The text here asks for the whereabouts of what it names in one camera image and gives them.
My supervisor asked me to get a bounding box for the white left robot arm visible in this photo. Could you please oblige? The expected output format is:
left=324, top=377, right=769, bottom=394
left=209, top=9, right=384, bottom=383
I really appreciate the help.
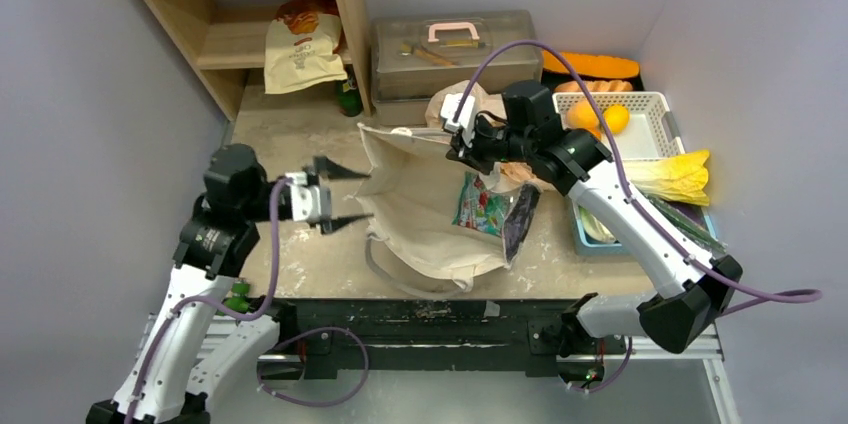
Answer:
left=86, top=144, right=360, bottom=423

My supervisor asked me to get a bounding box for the white plastic basket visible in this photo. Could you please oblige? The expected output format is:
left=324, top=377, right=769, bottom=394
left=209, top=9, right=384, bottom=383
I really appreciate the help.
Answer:
left=593, top=92, right=686, bottom=160

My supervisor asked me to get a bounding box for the orange fruit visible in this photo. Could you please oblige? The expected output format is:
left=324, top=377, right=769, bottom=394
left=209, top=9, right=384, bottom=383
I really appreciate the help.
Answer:
left=565, top=99, right=600, bottom=133

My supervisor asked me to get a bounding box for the black mounting rail base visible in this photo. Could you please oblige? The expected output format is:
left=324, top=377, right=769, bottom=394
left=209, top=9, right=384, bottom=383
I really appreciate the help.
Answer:
left=198, top=297, right=664, bottom=384

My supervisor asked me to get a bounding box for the blue plastic basket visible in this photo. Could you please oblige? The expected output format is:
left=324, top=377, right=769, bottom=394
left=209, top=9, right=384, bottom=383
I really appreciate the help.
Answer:
left=573, top=198, right=719, bottom=256

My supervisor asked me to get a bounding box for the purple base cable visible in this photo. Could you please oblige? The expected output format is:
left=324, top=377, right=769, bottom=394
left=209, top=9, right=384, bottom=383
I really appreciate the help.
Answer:
left=255, top=326, right=371, bottom=408

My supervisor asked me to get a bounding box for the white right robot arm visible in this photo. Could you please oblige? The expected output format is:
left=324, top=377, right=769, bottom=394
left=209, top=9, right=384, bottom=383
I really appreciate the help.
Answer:
left=439, top=81, right=742, bottom=357

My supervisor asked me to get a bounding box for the beige canvas tote bag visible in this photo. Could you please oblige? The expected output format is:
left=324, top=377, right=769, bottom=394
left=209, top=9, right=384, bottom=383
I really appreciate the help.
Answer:
left=355, top=123, right=541, bottom=300

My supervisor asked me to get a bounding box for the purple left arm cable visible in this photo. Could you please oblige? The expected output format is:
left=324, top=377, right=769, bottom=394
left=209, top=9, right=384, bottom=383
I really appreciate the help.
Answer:
left=122, top=175, right=293, bottom=424

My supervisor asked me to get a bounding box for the yellow mango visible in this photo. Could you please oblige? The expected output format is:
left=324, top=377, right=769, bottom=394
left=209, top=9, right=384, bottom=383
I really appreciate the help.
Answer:
left=602, top=104, right=631, bottom=135

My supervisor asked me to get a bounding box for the grey plastic toolbox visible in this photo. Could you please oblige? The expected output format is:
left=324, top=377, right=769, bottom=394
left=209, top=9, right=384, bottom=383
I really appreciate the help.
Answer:
left=370, top=10, right=536, bottom=127

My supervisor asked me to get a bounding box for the bread loaf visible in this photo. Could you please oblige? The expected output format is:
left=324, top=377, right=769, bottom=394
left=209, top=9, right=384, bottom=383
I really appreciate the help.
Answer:
left=554, top=80, right=634, bottom=93

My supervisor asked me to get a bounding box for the orange corn cob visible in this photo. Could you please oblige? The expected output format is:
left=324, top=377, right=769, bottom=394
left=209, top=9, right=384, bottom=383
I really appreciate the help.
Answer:
left=542, top=50, right=641, bottom=80

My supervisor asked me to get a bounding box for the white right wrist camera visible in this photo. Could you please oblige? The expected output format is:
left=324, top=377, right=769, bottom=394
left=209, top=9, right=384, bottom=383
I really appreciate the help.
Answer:
left=439, top=93, right=478, bottom=147

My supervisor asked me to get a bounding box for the green onion bundle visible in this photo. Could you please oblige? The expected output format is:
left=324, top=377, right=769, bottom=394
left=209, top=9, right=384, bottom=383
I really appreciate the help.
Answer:
left=647, top=195, right=726, bottom=255

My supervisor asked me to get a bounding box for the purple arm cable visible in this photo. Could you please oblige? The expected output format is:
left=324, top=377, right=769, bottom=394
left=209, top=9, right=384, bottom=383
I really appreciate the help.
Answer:
left=122, top=175, right=293, bottom=424
left=453, top=40, right=823, bottom=316

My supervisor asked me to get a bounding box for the snack packet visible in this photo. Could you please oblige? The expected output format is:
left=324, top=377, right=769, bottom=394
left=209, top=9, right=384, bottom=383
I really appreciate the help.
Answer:
left=452, top=172, right=512, bottom=237

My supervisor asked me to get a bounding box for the black tray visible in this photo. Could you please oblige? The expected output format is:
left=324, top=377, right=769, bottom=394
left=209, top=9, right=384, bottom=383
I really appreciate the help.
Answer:
left=541, top=69, right=645, bottom=92

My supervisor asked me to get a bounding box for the translucent banana print plastic bag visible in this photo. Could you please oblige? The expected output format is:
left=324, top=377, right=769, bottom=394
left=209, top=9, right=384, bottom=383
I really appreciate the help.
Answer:
left=423, top=80, right=558, bottom=194

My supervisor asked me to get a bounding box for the yellow leaf napa cabbage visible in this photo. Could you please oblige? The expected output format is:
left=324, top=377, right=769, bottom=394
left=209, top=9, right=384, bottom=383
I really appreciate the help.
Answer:
left=623, top=149, right=711, bottom=207

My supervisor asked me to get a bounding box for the small green vegetable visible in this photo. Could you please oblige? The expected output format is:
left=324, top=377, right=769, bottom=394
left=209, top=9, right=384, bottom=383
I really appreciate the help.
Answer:
left=222, top=279, right=251, bottom=314

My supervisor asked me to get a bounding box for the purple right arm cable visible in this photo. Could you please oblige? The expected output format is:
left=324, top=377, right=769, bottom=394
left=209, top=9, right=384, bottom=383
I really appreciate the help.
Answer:
left=453, top=40, right=823, bottom=316

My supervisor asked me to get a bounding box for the bread paper bag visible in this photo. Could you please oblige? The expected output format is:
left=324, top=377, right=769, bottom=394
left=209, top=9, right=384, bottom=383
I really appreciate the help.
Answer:
left=264, top=0, right=347, bottom=95

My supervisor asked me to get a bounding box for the green glass bottle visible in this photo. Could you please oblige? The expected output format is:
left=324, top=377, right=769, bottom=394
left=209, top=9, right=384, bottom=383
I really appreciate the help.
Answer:
left=335, top=66, right=364, bottom=117

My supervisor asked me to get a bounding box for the wooden shelf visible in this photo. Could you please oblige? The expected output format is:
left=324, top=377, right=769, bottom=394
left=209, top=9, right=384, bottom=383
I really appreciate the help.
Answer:
left=143, top=0, right=374, bottom=121

